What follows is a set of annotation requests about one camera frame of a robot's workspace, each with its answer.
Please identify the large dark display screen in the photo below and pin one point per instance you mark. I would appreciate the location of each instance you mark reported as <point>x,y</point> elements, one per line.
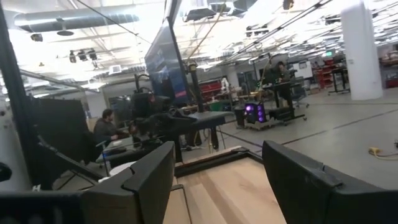
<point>164,68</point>

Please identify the red storage shelf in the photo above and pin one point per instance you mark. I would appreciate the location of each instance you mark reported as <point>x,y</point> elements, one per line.
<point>211,89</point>

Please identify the white small robot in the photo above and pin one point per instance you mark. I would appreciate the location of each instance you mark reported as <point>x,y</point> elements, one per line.
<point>225,85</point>

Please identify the black vertical frame post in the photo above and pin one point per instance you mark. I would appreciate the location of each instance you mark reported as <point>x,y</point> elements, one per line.
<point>15,109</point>

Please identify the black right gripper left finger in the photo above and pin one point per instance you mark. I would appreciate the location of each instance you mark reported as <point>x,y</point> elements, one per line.
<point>124,202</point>

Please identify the standing person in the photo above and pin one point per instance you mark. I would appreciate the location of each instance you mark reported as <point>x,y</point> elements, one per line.
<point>283,73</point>

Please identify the black table edge frame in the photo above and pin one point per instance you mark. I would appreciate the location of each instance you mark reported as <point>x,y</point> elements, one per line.
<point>214,160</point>

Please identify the black rolling desk cart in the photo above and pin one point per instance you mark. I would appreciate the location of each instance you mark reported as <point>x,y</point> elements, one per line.
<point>284,99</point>

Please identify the black robot station equipment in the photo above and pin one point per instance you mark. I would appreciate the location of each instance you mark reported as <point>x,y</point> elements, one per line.
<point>155,121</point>

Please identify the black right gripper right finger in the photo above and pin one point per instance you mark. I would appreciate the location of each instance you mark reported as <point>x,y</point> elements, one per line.
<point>326,199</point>

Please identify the computer tower purple lights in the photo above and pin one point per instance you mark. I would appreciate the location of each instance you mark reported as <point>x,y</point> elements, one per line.
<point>255,112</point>

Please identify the black pole yellow label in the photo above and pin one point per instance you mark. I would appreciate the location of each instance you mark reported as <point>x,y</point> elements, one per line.
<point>196,90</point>

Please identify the white pillar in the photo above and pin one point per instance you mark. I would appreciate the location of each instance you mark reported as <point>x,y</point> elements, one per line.
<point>362,49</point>

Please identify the seated person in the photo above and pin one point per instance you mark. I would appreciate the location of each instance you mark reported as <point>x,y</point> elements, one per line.
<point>105,129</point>

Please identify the grey ceiling duct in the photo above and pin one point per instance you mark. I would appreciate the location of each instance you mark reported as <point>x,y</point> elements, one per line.
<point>74,18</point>

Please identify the black work table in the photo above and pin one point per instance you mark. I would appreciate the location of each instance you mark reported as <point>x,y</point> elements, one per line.
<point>211,118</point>

